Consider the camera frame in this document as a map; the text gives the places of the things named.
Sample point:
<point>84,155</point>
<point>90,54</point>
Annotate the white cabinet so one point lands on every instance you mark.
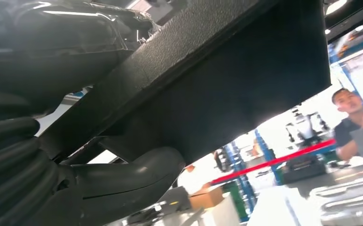
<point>225,215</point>

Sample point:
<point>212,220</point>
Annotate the humanoid robot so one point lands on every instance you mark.
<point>306,128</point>

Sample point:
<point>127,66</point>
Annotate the red barrier belt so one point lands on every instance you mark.
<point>272,162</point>

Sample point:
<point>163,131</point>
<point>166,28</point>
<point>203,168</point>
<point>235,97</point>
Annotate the stamped metal panel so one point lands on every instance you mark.
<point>349,199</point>

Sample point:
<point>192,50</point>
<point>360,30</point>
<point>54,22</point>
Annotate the blue metal shelf rack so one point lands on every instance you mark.
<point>247,193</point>

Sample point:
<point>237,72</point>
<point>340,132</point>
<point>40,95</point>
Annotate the black case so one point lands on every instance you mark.
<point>303,171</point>

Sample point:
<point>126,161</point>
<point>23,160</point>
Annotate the person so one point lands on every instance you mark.
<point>345,131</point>

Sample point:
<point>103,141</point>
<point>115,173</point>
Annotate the cardboard box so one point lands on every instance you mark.
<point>206,198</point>

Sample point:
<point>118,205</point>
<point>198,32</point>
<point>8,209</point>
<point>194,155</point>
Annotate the steel workbench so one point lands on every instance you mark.
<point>306,187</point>

